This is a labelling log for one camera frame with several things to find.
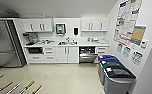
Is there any stainless steel dishwasher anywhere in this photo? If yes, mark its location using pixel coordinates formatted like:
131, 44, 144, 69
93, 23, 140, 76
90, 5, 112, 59
78, 46, 98, 64

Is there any steel kitchen sink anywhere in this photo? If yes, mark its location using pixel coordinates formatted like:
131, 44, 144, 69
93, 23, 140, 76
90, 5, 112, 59
57, 41, 77, 46

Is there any white two-door base cabinet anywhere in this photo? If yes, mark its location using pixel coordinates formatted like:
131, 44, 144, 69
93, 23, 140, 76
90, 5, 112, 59
55, 46, 80, 64

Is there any chrome faucet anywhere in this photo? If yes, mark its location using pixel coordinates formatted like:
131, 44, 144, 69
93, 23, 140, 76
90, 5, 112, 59
65, 36, 71, 44

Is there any black soap dispenser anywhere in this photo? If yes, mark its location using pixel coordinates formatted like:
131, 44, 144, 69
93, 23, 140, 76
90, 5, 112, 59
73, 27, 80, 37

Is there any white three-drawer stack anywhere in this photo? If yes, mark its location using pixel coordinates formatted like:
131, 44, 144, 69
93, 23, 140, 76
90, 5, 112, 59
43, 46, 57, 63
95, 46, 110, 56

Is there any grey bin with blue lid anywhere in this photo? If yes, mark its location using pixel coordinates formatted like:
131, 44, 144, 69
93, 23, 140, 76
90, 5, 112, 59
97, 54, 120, 85

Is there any black built-in microwave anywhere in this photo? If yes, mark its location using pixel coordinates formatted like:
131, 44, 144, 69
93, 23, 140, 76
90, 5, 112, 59
27, 47, 45, 55

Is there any grey bin with green lid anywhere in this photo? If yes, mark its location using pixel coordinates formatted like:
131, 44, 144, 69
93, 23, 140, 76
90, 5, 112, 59
101, 59, 127, 89

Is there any small blue recycling sign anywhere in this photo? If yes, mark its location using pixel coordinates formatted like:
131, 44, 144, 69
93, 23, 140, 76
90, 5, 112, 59
116, 43, 124, 54

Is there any pale green bottle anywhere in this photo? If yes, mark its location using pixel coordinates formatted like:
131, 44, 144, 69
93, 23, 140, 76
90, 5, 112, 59
41, 13, 47, 20

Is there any grey bin with black lid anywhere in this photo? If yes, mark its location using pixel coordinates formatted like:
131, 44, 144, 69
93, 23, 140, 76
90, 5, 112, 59
104, 68, 138, 94

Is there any small grey recycling sign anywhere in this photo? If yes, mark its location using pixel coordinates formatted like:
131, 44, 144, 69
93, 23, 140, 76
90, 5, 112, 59
130, 50, 144, 66

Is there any stainless steel refrigerator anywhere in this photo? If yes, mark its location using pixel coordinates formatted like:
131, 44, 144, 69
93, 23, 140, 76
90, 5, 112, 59
0, 19, 28, 69

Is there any large printed wall poster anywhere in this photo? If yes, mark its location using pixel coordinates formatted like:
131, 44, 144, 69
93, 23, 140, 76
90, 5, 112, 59
113, 0, 144, 46

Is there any small white wall box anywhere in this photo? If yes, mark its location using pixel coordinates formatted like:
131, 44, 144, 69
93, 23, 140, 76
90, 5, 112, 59
140, 39, 149, 50

